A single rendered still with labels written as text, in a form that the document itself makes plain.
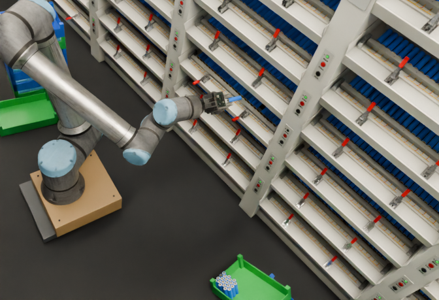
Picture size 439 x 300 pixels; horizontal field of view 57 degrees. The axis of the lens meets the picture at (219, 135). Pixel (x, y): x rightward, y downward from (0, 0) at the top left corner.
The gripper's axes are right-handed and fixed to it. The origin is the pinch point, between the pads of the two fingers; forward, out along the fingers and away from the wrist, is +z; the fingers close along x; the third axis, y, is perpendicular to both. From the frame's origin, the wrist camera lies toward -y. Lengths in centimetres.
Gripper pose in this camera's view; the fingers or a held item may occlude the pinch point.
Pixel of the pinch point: (228, 100)
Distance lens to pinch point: 171.9
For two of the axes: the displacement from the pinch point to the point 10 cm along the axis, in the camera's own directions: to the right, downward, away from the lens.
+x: -2.4, -9.7, -0.2
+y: 6.6, -1.4, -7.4
